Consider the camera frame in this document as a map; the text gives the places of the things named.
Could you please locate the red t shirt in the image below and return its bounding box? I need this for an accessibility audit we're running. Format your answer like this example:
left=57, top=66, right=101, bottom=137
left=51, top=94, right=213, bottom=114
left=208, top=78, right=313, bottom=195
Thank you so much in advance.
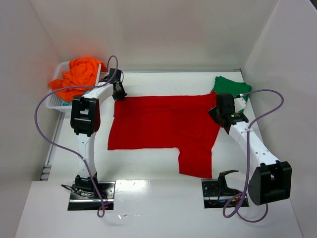
left=107, top=92, right=220, bottom=179

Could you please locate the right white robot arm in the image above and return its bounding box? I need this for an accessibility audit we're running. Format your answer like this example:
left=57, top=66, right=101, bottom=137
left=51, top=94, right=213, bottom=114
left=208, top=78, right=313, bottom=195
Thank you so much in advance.
left=209, top=93, right=292, bottom=205

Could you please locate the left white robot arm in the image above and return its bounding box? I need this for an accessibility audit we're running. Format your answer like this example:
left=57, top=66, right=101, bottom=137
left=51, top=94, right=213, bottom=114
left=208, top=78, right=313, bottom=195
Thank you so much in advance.
left=70, top=68, right=127, bottom=196

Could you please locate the folded green t shirt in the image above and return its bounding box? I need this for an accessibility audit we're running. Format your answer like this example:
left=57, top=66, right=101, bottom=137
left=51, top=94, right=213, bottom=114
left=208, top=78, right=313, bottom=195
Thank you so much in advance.
left=211, top=76, right=252, bottom=101

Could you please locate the orange t shirt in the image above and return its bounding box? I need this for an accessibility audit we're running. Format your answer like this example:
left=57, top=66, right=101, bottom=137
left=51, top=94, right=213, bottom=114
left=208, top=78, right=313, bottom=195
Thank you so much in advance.
left=48, top=57, right=107, bottom=102

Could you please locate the teal t shirt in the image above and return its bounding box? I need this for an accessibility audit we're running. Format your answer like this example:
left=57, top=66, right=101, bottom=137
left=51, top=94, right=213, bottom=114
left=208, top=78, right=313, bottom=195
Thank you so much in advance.
left=61, top=100, right=72, bottom=107

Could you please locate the white plastic basket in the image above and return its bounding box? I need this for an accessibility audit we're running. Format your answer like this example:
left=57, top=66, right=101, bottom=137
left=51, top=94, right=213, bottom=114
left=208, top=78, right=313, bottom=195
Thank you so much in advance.
left=46, top=61, right=103, bottom=111

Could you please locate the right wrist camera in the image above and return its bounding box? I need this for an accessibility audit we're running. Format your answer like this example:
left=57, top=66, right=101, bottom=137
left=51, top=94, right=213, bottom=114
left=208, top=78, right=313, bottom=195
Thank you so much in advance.
left=234, top=96, right=247, bottom=113

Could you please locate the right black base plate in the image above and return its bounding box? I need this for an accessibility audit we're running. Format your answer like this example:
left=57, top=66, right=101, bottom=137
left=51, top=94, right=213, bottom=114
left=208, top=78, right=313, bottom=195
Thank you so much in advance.
left=202, top=179, right=240, bottom=209

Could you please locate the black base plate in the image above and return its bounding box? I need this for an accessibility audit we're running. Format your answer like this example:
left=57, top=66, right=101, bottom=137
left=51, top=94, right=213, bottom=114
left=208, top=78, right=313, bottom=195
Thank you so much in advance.
left=67, top=181, right=115, bottom=211
left=202, top=179, right=240, bottom=209

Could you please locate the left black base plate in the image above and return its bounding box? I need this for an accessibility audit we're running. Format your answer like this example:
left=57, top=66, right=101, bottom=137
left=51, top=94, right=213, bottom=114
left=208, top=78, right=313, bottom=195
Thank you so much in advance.
left=67, top=181, right=115, bottom=211

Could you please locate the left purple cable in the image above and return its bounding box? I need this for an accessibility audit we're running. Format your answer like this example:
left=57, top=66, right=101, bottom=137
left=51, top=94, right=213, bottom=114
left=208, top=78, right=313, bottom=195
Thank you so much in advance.
left=34, top=55, right=118, bottom=219

